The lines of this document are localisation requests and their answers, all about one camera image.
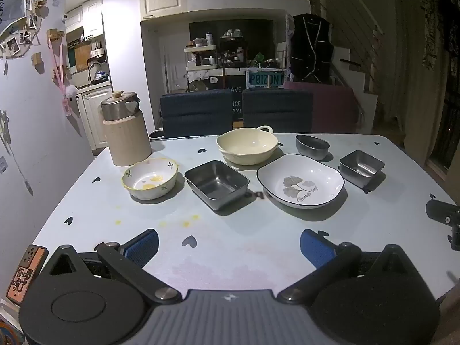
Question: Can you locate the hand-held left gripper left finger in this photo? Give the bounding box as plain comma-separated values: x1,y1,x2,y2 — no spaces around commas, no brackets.
38,229,182,304

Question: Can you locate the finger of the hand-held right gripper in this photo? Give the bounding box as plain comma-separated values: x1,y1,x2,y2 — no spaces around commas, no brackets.
426,199,460,251

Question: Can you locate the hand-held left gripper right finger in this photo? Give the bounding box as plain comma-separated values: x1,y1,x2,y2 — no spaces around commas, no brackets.
277,229,423,304

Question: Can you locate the floral ceramic bowl yellow rim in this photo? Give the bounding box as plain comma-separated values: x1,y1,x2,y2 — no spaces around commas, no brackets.
122,157,179,201

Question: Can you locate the round steel bowl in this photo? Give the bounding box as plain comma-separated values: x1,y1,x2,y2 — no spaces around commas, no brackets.
296,134,330,161

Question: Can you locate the white plate with leaf print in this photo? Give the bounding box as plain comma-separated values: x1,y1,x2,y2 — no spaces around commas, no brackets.
256,153,345,209

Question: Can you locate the small square steel container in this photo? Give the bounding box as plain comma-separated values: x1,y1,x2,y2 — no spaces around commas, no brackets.
339,150,385,189

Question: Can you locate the large rectangular steel container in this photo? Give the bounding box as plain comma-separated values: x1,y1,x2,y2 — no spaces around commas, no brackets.
184,160,250,211

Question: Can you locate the beige kettle with steel top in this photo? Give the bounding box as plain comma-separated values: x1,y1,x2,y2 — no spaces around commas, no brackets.
101,91,152,167

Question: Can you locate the white lower kitchen cabinet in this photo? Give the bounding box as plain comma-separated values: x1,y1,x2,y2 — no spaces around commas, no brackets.
76,85,114,152

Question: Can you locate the white kitchen cabinet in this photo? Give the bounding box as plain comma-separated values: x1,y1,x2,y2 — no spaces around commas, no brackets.
76,85,114,152
65,0,105,41

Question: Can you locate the dark blue chair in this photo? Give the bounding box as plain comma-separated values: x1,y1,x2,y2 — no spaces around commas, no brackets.
160,89,235,139
241,89,314,133

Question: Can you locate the maroon chair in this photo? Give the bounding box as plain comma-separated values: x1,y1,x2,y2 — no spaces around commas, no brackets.
284,81,361,134

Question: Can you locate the black letter board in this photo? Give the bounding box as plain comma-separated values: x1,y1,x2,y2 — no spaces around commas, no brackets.
225,75,248,121

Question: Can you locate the teal sign plate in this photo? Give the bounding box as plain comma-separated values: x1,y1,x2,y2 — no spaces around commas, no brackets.
246,73,285,89

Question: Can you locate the patterned dark curtain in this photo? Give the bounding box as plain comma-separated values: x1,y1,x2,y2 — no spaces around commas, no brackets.
421,0,460,73

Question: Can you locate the pink ribbon with pompom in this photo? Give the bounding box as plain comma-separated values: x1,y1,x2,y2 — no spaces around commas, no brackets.
47,28,82,116

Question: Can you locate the white storage shelf rack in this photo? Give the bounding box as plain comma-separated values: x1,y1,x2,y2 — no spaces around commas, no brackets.
184,45,220,90

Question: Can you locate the black vest with white trim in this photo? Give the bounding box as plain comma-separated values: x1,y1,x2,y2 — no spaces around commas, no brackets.
289,13,333,83

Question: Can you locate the staircase railing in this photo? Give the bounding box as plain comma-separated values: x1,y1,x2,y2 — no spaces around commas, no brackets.
321,0,382,80

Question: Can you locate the white upper kitchen cabinet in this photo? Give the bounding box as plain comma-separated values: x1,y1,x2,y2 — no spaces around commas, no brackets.
65,0,105,41

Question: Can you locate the cream ceramic bowl with handle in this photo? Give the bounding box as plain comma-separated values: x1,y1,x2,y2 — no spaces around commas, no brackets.
216,125,278,166

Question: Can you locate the hanging string wall ornament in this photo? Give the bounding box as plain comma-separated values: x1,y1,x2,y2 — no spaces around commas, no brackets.
0,110,35,197

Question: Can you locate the wall photo collage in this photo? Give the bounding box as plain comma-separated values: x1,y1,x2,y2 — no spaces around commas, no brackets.
0,0,49,60

